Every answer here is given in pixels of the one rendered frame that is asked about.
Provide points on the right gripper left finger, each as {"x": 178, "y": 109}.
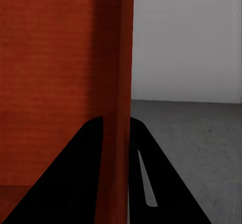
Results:
{"x": 66, "y": 193}

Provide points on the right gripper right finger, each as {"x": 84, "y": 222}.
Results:
{"x": 176, "y": 204}

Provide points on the storage box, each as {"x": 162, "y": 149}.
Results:
{"x": 63, "y": 63}

